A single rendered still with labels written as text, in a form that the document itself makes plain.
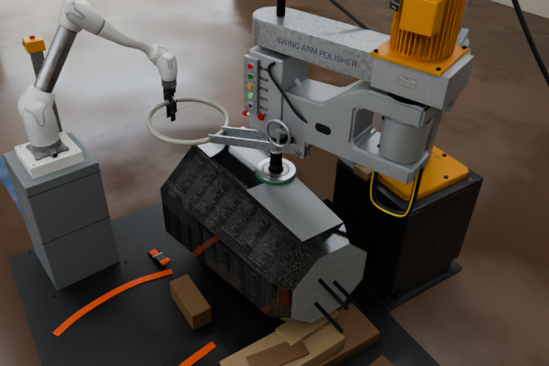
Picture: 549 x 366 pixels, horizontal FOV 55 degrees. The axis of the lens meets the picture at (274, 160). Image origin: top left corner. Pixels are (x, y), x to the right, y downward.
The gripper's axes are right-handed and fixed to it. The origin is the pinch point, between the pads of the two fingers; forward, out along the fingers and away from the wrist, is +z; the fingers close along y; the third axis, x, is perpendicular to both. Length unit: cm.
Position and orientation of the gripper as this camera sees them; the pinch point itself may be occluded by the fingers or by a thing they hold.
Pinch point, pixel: (171, 114)
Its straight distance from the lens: 336.2
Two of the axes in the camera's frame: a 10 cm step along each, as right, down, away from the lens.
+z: -0.7, 7.8, 6.2
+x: 7.9, -3.3, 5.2
